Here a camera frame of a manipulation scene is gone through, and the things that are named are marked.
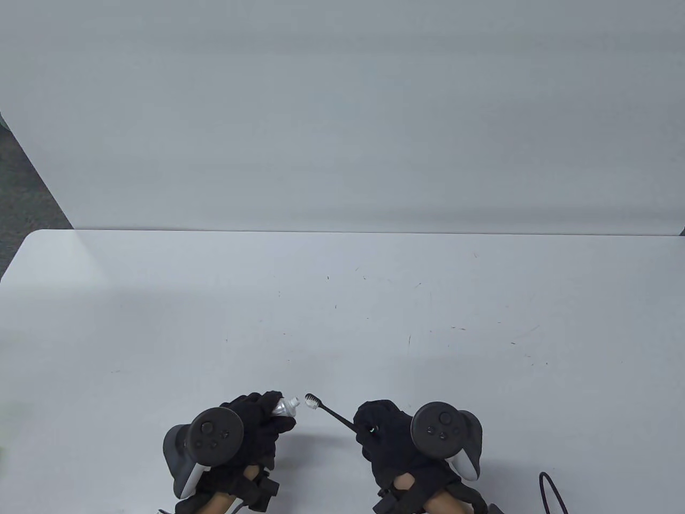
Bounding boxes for grey left hand controller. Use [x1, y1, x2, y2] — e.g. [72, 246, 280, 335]
[163, 406, 245, 499]

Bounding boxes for person's right forearm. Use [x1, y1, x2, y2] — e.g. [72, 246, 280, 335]
[396, 474, 473, 514]

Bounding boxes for grey hand controller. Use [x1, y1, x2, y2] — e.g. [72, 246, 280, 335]
[163, 406, 245, 499]
[410, 402, 484, 481]

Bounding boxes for black wrist mount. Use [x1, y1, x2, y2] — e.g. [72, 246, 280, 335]
[234, 465, 281, 513]
[373, 478, 430, 514]

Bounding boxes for person's left forearm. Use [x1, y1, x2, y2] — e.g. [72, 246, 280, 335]
[197, 465, 260, 514]

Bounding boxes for grey right hand controller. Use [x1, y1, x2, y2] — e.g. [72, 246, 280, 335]
[410, 402, 484, 481]

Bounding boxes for silver toothpaste tube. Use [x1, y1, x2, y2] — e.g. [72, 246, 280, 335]
[270, 396, 303, 419]

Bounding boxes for black right wrist mount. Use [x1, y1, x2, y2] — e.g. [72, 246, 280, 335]
[373, 478, 430, 514]

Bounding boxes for black toothbrush white bristles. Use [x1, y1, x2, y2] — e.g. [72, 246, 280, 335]
[305, 393, 357, 432]

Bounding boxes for black left wrist mount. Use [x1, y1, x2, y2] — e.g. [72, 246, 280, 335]
[234, 465, 281, 513]

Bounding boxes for person's left hand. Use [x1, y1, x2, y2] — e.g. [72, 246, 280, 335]
[174, 390, 297, 514]

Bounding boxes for black cable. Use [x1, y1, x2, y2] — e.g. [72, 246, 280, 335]
[537, 471, 569, 514]

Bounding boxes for person's right hand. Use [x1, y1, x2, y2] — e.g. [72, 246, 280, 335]
[353, 400, 483, 500]

